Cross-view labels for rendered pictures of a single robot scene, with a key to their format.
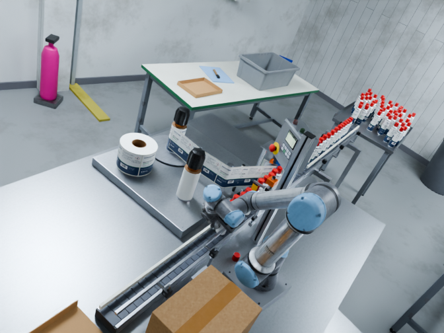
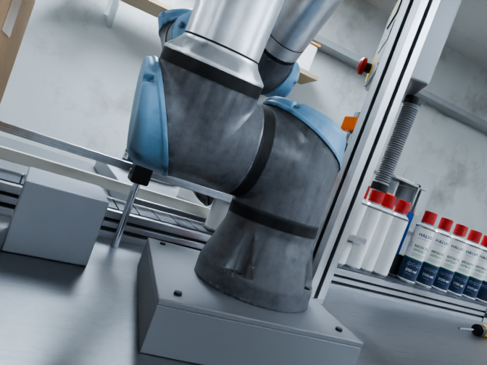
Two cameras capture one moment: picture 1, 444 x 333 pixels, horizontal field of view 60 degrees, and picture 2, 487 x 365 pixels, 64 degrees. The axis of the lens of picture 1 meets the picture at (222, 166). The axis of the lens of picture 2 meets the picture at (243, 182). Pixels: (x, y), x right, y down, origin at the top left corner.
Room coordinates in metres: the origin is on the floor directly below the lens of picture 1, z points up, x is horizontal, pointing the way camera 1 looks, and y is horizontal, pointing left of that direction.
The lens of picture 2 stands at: (0.80, -0.60, 1.03)
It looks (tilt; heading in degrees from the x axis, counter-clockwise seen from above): 2 degrees down; 37
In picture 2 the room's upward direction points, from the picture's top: 20 degrees clockwise
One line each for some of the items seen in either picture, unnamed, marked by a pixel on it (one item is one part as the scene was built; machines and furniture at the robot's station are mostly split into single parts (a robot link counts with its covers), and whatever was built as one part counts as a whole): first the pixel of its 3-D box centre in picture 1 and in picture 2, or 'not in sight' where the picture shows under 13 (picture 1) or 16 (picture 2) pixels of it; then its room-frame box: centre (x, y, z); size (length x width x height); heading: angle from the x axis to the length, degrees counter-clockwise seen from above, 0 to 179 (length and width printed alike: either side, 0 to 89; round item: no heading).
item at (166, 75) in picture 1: (228, 112); not in sight; (3.74, 0.14, 0.40); 1.90 x 0.75 x 0.80; 144
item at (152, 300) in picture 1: (230, 224); (257, 253); (1.53, -0.15, 0.85); 1.65 x 0.11 x 0.05; 155
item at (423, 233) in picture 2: not in sight; (417, 246); (1.98, -0.36, 0.98); 0.05 x 0.05 x 0.20
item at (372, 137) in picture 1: (353, 158); not in sight; (3.63, -1.24, 0.46); 0.72 x 0.62 x 0.93; 155
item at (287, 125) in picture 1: (293, 145); (408, 44); (1.60, -0.28, 1.38); 0.17 x 0.10 x 0.19; 30
